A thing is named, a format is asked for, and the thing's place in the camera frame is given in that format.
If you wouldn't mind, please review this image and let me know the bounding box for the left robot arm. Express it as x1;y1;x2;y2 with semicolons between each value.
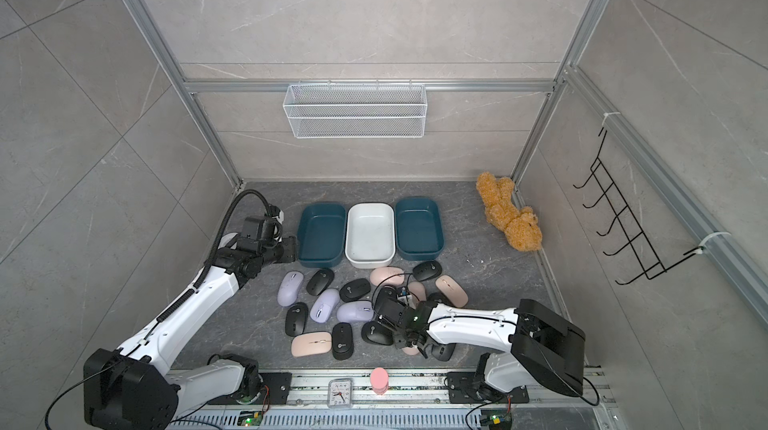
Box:
78;189;296;429

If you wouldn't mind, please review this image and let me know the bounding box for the black wire hook rack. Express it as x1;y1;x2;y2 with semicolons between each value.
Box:
572;127;705;286

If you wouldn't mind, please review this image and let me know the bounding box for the left teal storage box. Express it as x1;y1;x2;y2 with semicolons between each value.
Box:
297;202;347;268

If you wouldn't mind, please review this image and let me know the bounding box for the purple round alarm clock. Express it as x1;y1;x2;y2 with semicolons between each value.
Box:
218;232;238;248

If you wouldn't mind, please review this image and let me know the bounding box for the left green circuit board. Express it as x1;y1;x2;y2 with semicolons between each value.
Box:
237;411;264;427

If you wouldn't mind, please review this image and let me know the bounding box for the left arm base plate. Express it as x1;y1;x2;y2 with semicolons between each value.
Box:
208;372;293;406

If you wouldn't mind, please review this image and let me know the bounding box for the pink cylinder cup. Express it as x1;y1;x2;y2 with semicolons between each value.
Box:
369;367;389;395

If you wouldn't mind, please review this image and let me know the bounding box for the purple mouse lower centre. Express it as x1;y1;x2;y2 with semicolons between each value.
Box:
336;300;375;324

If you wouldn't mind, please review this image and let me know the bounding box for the white wire mesh basket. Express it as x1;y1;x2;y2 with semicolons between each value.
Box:
283;84;428;139

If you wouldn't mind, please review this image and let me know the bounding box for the purple mouse middle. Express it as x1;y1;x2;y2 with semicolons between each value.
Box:
310;288;340;324

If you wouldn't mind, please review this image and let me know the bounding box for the brown teddy bear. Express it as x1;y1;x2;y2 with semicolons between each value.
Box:
476;172;543;252

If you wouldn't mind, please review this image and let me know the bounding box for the teal storage box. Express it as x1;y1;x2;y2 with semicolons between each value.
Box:
395;196;445;261
297;202;347;268

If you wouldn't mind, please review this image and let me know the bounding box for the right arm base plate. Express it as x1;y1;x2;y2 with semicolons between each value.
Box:
444;371;530;404

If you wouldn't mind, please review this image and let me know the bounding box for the white square desk clock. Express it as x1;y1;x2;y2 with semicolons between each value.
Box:
327;378;354;409

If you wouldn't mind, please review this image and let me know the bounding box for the purple mouse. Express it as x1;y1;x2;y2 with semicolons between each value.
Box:
277;271;304;307
310;288;340;324
336;300;375;324

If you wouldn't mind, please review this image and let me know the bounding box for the green circuit board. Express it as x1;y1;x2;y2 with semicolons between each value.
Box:
479;413;513;430
237;411;264;427

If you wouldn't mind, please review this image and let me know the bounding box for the right green circuit board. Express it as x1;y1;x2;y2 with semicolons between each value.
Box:
479;413;513;430

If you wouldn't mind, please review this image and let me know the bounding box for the right teal storage box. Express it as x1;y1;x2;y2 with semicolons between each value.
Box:
395;196;445;261

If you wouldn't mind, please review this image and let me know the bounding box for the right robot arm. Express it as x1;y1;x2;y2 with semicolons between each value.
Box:
374;297;586;401

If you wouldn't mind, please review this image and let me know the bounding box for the purple mouse far left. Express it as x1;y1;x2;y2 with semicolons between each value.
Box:
277;271;304;307

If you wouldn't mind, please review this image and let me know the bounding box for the white storage box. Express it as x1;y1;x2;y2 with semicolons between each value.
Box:
345;202;396;269

